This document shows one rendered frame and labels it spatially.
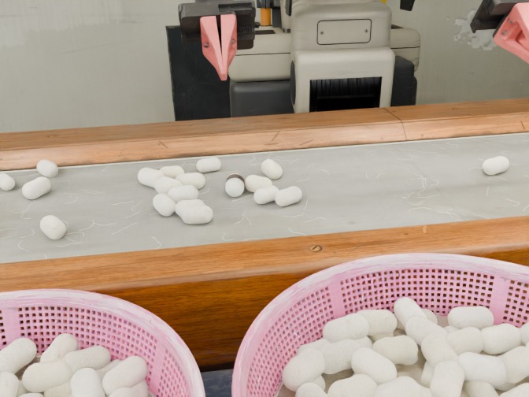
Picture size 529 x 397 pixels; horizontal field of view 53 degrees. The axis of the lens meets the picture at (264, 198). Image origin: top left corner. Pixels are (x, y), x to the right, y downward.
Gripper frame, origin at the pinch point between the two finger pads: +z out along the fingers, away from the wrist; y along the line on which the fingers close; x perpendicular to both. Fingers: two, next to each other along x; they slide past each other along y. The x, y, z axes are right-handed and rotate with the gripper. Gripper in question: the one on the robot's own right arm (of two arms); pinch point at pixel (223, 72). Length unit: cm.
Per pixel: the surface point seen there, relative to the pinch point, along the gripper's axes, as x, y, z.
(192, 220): -5.4, -5.0, 22.9
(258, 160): 7.5, 3.8, 9.1
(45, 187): 1.7, -22.1, 13.7
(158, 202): -3.9, -8.4, 19.8
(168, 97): 161, -21, -120
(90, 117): 168, -61, -117
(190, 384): -23.0, -4.8, 40.9
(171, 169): 2.7, -7.5, 12.3
